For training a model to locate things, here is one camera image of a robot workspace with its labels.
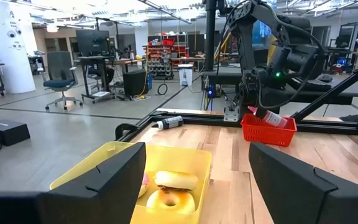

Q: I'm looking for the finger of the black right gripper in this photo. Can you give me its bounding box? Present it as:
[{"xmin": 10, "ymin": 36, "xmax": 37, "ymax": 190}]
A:
[{"xmin": 255, "ymin": 98, "xmax": 279, "ymax": 119}]

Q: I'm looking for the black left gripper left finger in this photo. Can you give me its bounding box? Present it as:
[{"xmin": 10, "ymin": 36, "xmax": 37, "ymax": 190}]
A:
[{"xmin": 0, "ymin": 142, "xmax": 147, "ymax": 224}]

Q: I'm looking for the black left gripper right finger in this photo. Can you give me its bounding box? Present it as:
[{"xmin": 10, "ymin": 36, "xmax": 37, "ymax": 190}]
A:
[{"xmin": 249, "ymin": 142, "xmax": 358, "ymax": 224}]

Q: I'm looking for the squeeze bottle pink cap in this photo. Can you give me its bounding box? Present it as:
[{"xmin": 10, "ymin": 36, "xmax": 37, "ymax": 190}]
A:
[{"xmin": 247, "ymin": 105, "xmax": 289, "ymax": 129}]

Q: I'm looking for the pink frosted donut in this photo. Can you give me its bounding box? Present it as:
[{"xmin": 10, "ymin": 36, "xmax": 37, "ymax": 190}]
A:
[{"xmin": 137, "ymin": 172, "xmax": 150, "ymax": 199}]

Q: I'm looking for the black bottle white cap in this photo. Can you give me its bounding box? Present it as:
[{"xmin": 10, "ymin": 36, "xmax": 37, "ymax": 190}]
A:
[{"xmin": 151, "ymin": 115, "xmax": 185, "ymax": 131}]

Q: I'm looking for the cream bun pastry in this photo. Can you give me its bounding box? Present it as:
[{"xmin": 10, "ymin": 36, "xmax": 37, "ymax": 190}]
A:
[{"xmin": 153, "ymin": 170, "xmax": 200, "ymax": 192}]

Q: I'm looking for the orange glazed donut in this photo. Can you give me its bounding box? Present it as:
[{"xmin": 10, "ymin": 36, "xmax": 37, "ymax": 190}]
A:
[{"xmin": 145, "ymin": 187, "xmax": 196, "ymax": 216}]

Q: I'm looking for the red plastic basket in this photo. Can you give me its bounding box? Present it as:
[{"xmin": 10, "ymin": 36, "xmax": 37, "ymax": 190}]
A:
[{"xmin": 240, "ymin": 113, "xmax": 298, "ymax": 147}]

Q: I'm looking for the black computer mouse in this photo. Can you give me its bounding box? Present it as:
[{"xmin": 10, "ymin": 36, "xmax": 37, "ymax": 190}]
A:
[{"xmin": 316, "ymin": 73, "xmax": 334, "ymax": 83}]

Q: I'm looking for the black side table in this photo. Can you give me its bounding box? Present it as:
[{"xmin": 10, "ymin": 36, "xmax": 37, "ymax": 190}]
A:
[{"xmin": 198, "ymin": 63, "xmax": 358, "ymax": 105}]

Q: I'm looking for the black control box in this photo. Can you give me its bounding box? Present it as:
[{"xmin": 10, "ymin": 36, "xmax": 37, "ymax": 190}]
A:
[{"xmin": 206, "ymin": 83, "xmax": 216, "ymax": 100}]

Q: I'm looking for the white trash bin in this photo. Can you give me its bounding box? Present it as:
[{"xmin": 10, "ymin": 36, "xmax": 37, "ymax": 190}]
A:
[{"xmin": 177, "ymin": 63, "xmax": 195, "ymax": 87}]

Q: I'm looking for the black table clamp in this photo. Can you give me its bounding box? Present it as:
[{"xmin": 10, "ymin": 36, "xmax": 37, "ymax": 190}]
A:
[{"xmin": 114, "ymin": 123, "xmax": 140, "ymax": 141}]

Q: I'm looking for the black floor box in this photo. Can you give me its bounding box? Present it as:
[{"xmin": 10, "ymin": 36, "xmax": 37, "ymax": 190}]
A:
[{"xmin": 0, "ymin": 119, "xmax": 31, "ymax": 147}]

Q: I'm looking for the yellow plastic bin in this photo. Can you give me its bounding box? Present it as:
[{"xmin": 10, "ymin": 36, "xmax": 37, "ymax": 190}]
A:
[{"xmin": 48, "ymin": 140, "xmax": 213, "ymax": 224}]

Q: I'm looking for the red parts bin shelf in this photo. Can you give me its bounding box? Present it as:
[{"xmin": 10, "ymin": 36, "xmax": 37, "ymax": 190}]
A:
[{"xmin": 142, "ymin": 37, "xmax": 190, "ymax": 81}]

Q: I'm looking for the grey office chair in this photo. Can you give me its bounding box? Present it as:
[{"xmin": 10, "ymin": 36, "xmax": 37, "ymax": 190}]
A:
[{"xmin": 42, "ymin": 50, "xmax": 84, "ymax": 111}]

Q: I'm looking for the person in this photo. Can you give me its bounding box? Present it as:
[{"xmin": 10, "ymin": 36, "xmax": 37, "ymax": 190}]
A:
[{"xmin": 87, "ymin": 65, "xmax": 116, "ymax": 91}]

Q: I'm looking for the black computer tower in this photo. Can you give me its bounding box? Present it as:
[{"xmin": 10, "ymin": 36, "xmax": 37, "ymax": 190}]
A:
[{"xmin": 122, "ymin": 68, "xmax": 152, "ymax": 97}]

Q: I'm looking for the black standing desk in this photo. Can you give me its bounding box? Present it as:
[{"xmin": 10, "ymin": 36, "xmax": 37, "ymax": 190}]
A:
[{"xmin": 78, "ymin": 55, "xmax": 117, "ymax": 104}]

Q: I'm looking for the black computer monitor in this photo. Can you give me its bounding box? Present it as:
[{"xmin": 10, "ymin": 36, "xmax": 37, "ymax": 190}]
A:
[{"xmin": 75, "ymin": 29, "xmax": 111, "ymax": 57}]

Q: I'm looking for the white round pillar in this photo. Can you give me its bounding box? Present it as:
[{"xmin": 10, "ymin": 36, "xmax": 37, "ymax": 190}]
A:
[{"xmin": 0, "ymin": 0, "xmax": 37, "ymax": 95}]

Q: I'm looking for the silver mounting bracket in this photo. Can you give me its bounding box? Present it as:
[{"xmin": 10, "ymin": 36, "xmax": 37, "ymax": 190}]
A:
[{"xmin": 223, "ymin": 103, "xmax": 241, "ymax": 123}]

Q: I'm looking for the black vertical post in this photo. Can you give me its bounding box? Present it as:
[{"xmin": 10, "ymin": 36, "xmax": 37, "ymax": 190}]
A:
[{"xmin": 203, "ymin": 0, "xmax": 218, "ymax": 72}]

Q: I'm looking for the black cable loop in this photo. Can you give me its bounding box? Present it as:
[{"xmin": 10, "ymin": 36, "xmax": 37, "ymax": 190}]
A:
[{"xmin": 157, "ymin": 82, "xmax": 169, "ymax": 96}]

